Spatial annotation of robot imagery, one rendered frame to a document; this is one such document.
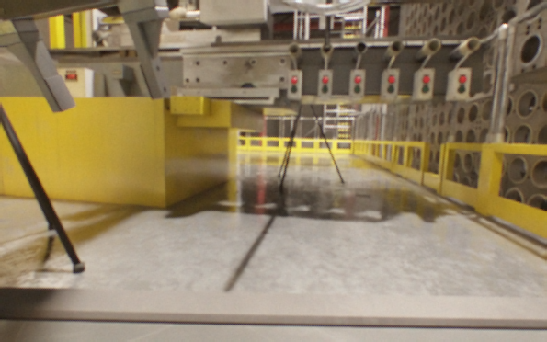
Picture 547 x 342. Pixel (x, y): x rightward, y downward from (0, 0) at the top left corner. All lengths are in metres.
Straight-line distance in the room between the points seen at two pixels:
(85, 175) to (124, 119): 0.41
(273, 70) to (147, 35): 1.46
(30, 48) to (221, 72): 1.50
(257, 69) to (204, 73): 0.35
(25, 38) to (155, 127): 1.19
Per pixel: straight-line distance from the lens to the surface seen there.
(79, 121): 1.88
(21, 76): 2.85
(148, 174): 1.63
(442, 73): 1.82
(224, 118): 1.55
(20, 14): 0.41
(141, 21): 0.35
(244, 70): 1.82
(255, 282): 0.80
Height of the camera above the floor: 0.39
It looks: 7 degrees down
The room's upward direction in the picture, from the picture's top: 2 degrees clockwise
